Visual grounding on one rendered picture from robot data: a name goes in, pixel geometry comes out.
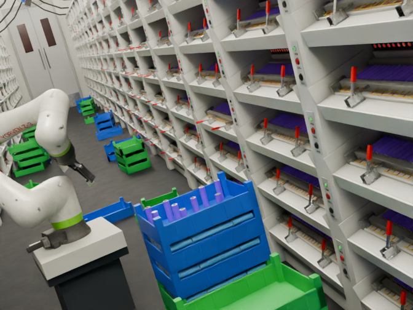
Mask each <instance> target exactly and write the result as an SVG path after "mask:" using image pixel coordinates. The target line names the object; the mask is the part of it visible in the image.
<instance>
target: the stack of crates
mask: <svg viewBox="0 0 413 310"><path fill-rule="evenodd" d="M270 260H271V263H272V264H269V265H267V266H264V267H263V268H261V269H258V270H256V271H254V272H252V273H250V274H248V275H245V276H243V277H241V278H239V279H237V280H235V281H233V282H231V283H229V284H226V285H224V286H222V287H220V288H218V289H216V290H213V291H212V292H210V293H207V294H205V295H203V296H201V297H199V298H196V299H194V300H192V301H190V302H188V303H186V304H184V303H183V300H182V299H181V298H180V297H177V298H175V299H174V300H173V304H174V307H175V310H328V307H327V303H326V298H325V294H324V290H323V286H322V283H321V278H320V275H318V274H316V273H314V274H312V275H310V276H309V277H306V276H305V275H303V274H301V273H299V272H297V271H295V270H294V269H292V268H290V267H288V266H287V265H285V264H283V263H281V259H280V255H279V254H278V253H276V252H275V253H273V254H271V255H270Z"/></svg>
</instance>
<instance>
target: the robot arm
mask: <svg viewBox="0 0 413 310"><path fill-rule="evenodd" d="M69 107H70V101H69V98H68V96H67V94H65V93H64V92H63V91H62V90H59V89H50V90H48V91H46V92H44V93H43V94H42V95H40V96H38V97H37V98H35V99H34V100H31V101H29V102H28V103H25V104H24V105H21V106H19V107H16V108H14V109H11V110H8V111H5V112H3V113H0V144H2V143H4V142H6V141H7V140H10V139H11V138H13V137H14V136H16V135H18V134H19V133H21V132H23V131H24V130H26V129H29V128H31V127H34V126H35V125H36V130H35V139H36V141H37V143H38V144H39V145H40V146H41V147H43V148H44V149H45V150H46V151H47V152H48V154H49V155H50V158H51V159H52V160H51V161H50V163H51V164H52V163H53V162H56V163H57V164H58V165H59V166H60V168H61V169H62V171H63V172H64V173H65V172H66V171H67V170H68V168H69V167H70V168H72V169H73V170H74V171H77V172H78V173H79V174H81V175H82V176H83V177H84V178H85V181H86V182H87V184H88V185H89V187H92V185H93V184H94V182H95V181H94V179H95V176H94V175H93V174H92V173H91V172H90V171H89V170H88V169H87V168H86V167H85V166H84V165H83V163H78V161H76V159H75V158H76V154H75V152H74V146H73V144H72V143H71V141H70V138H68V136H67V118H68V112H69ZM73 167H75V168H73ZM0 208H2V209H3V211H5V212H6V214H8V216H10V217H11V219H13V220H14V222H16V224H18V225H19V226H21V227H24V228H33V227H36V226H38V225H40V224H41V223H43V222H45V221H46V220H48V219H49V221H50V224H51V225H52V226H53V228H52V229H49V230H47V231H44V232H42V233H41V234H42V238H41V241H40V242H38V243H36V244H34V245H32V246H30V247H27V248H26V250H27V252H28V253H31V252H33V251H35V250H37V249H39V248H41V247H44V248H47V247H49V248H54V249H56V248H58V247H60V246H61V245H65V244H69V243H72V242H75V241H77V240H80V239H82V238H84V237H85V236H87V235H89V234H90V233H91V228H90V226H89V225H88V224H87V223H86V222H85V221H84V219H83V216H82V209H81V206H80V203H79V200H78V198H77V194H76V192H75V189H74V186H73V183H72V181H71V179H70V177H68V176H57V177H53V178H50V179H48V180H46V181H44V182H42V183H41V184H39V185H37V186H36V187H34V188H32V189H28V188H26V187H24V186H22V185H21V184H19V183H17V182H16V181H14V180H13V179H11V178H9V177H8V176H7V175H5V174H3V173H2V172H0Z"/></svg>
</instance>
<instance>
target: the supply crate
mask: <svg viewBox="0 0 413 310"><path fill-rule="evenodd" d="M217 176H218V179H219V180H220V183H221V187H222V191H223V194H224V200H223V201H222V202H220V203H218V204H217V203H216V199H215V196H214V195H215V194H216V193H217V192H216V188H215V185H214V182H213V183H210V184H209V185H206V186H204V187H205V191H206V194H207V197H208V201H209V204H210V206H208V207H204V206H203V202H202V198H201V195H200V191H199V189H195V190H193V191H190V192H188V193H186V194H183V195H180V196H178V197H175V198H172V199H170V200H169V203H170V207H171V205H173V204H178V207H179V209H181V208H186V211H187V215H188V216H186V217H184V218H181V219H179V220H174V221H168V218H167V214H166V211H165V208H164V205H163V203H160V204H157V205H155V206H152V207H151V210H152V212H153V211H155V210H157V211H158V214H159V217H155V218H153V219H152V220H153V223H154V225H153V224H151V223H150V222H149V221H148V218H147V215H146V211H145V210H143V209H142V206H141V204H136V205H134V206H133V208H134V210H135V214H136V217H137V220H138V224H139V226H140V230H141V231H142V232H144V233H145V234H146V235H147V236H149V237H150V238H151V239H152V240H154V241H155V242H156V243H158V244H159V245H160V246H161V247H163V248H164V247H166V246H168V245H171V244H173V243H175V242H177V241H180V240H182V239H185V238H187V237H189V236H192V235H194V234H197V233H199V232H201V231H204V230H206V229H208V228H210V227H213V226H216V225H218V224H220V223H222V222H225V221H227V220H229V219H231V218H234V217H237V216H239V215H241V214H243V213H246V212H249V211H250V210H253V209H256V208H258V207H259V205H258V200H257V198H256V193H255V190H254V186H253V182H252V181H251V180H247V181H244V182H243V184H244V186H243V185H241V184H238V183H235V182H233V181H229V180H226V175H225V173H224V172H223V171H221V172H218V173H217ZM193 196H195V197H196V198H197V202H198V205H199V209H200V211H198V212H195V213H194V211H193V208H192V204H191V200H190V198H191V197H193ZM171 210H172V207H171ZM172 213H173V210H172ZM173 216H174V213H173ZM174 219H175V216H174Z"/></svg>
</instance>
